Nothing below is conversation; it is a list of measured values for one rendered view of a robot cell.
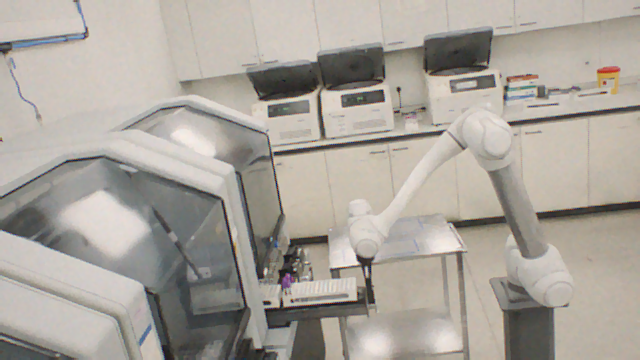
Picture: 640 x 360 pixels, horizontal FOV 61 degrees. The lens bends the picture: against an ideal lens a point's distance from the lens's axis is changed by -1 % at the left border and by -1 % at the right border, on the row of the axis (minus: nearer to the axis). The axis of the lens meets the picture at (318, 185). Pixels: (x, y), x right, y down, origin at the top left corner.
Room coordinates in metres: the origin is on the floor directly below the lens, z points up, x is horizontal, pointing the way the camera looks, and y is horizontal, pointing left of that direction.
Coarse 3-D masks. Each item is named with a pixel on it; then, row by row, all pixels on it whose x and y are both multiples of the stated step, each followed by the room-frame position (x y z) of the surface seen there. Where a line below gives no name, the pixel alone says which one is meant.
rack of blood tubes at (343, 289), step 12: (300, 288) 1.99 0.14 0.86; (312, 288) 1.96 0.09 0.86; (324, 288) 1.95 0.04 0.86; (336, 288) 1.93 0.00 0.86; (348, 288) 1.92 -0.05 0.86; (288, 300) 1.94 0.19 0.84; (300, 300) 1.95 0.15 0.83; (312, 300) 1.93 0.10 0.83; (324, 300) 1.94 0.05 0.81; (336, 300) 1.91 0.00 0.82; (348, 300) 1.90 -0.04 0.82
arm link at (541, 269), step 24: (480, 120) 1.74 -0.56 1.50; (480, 144) 1.68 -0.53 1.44; (504, 144) 1.66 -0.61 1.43; (504, 168) 1.71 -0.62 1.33; (504, 192) 1.72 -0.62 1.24; (528, 216) 1.71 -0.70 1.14; (528, 240) 1.71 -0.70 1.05; (528, 264) 1.71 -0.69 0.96; (552, 264) 1.69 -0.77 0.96; (528, 288) 1.72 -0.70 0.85; (552, 288) 1.64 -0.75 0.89
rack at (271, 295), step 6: (264, 288) 2.03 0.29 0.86; (270, 288) 2.02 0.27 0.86; (276, 288) 2.02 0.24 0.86; (264, 294) 1.99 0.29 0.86; (270, 294) 1.97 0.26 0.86; (276, 294) 1.96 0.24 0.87; (264, 300) 1.95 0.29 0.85; (270, 300) 1.95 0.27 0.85; (276, 300) 1.94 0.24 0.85; (264, 306) 1.95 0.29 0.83; (270, 306) 1.95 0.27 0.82; (276, 306) 1.94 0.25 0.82
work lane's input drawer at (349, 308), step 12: (360, 288) 1.99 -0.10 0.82; (360, 300) 1.89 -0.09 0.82; (276, 312) 1.93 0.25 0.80; (288, 312) 1.92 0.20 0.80; (300, 312) 1.91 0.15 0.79; (312, 312) 1.91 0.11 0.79; (324, 312) 1.90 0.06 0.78; (336, 312) 1.89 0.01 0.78; (348, 312) 1.89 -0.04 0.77; (360, 312) 1.88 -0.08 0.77
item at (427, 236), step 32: (416, 224) 2.53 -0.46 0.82; (448, 224) 2.55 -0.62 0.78; (352, 256) 2.28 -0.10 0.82; (384, 256) 2.23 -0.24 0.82; (416, 256) 2.19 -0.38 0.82; (448, 288) 2.60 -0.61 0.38; (352, 320) 2.60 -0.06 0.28; (384, 320) 2.55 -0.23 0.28; (416, 320) 2.50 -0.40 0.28; (448, 320) 2.45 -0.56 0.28; (352, 352) 2.31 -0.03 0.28; (384, 352) 2.27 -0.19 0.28; (416, 352) 2.23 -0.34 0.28; (448, 352) 2.20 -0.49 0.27
